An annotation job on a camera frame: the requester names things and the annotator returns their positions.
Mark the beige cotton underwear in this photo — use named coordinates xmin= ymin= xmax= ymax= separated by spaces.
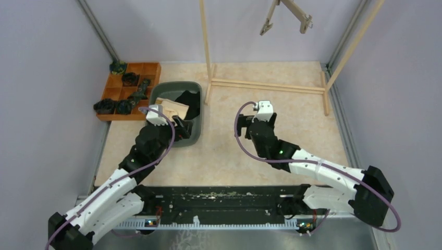
xmin=154 ymin=97 xmax=189 ymax=120

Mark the beige clip hanger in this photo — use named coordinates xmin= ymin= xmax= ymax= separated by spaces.
xmin=280 ymin=0 xmax=313 ymax=34

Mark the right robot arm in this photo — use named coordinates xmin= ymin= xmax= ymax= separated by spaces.
xmin=234 ymin=112 xmax=401 ymax=232

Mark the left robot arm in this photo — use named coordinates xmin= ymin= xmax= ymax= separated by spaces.
xmin=45 ymin=112 xmax=193 ymax=249

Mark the black garment in bin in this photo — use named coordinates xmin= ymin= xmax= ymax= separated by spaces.
xmin=175 ymin=90 xmax=201 ymax=120

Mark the dark green plastic bin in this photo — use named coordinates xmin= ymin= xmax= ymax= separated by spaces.
xmin=149 ymin=81 xmax=203 ymax=147

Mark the orange compartment tray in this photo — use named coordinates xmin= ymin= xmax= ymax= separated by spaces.
xmin=96 ymin=62 xmax=162 ymax=121

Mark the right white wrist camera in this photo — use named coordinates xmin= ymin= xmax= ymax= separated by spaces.
xmin=253 ymin=100 xmax=274 ymax=122

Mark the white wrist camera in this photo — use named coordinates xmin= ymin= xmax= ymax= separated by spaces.
xmin=253 ymin=100 xmax=274 ymax=122
xmin=146 ymin=104 xmax=168 ymax=126

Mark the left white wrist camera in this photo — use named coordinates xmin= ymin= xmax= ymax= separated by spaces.
xmin=146 ymin=104 xmax=168 ymax=126

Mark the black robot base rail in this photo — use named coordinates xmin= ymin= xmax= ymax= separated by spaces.
xmin=134 ymin=184 xmax=326 ymax=226

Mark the wooden clothes rack frame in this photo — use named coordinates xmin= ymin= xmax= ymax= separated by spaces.
xmin=199 ymin=1 xmax=384 ymax=116

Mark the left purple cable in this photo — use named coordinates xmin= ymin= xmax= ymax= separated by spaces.
xmin=45 ymin=106 xmax=176 ymax=250

